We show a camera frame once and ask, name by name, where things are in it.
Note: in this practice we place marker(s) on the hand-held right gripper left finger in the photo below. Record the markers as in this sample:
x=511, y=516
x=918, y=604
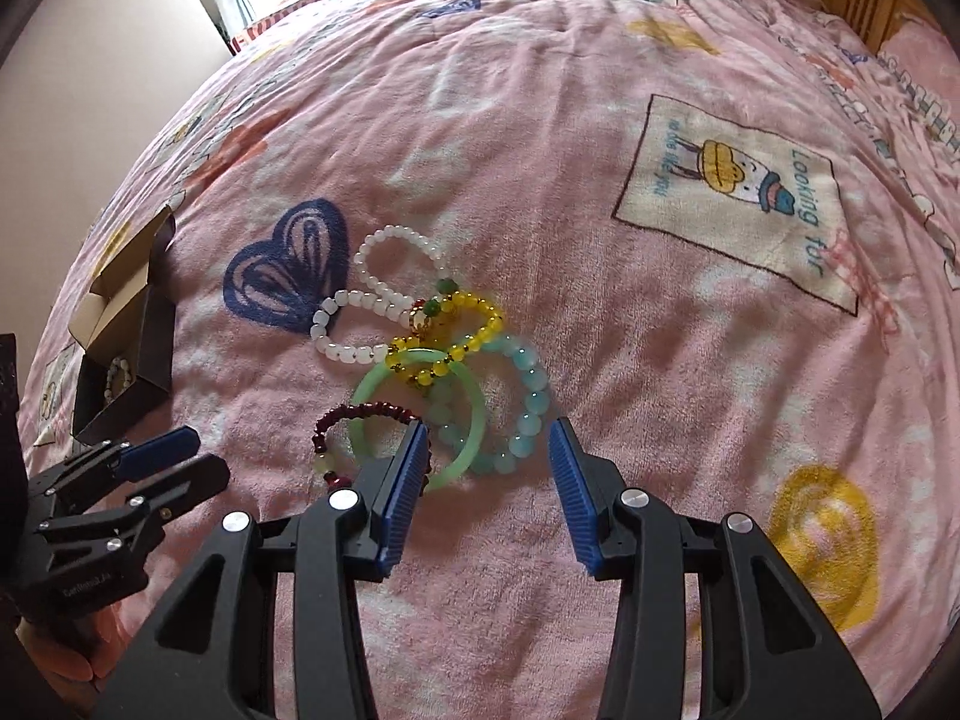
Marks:
x=401, y=495

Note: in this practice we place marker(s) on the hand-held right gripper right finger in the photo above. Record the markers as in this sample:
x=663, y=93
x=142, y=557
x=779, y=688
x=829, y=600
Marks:
x=570, y=495

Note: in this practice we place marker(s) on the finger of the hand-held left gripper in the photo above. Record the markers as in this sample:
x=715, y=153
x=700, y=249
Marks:
x=187, y=484
x=161, y=450

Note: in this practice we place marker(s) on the black cardboard box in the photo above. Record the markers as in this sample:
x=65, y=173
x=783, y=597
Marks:
x=154, y=345

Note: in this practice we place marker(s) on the green jade bangle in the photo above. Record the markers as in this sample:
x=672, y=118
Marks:
x=359, y=394

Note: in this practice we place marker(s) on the person's left hand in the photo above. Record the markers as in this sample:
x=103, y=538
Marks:
x=67, y=652

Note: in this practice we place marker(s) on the wooden desk with striped cloth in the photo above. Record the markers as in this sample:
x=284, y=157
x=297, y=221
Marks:
x=251, y=34

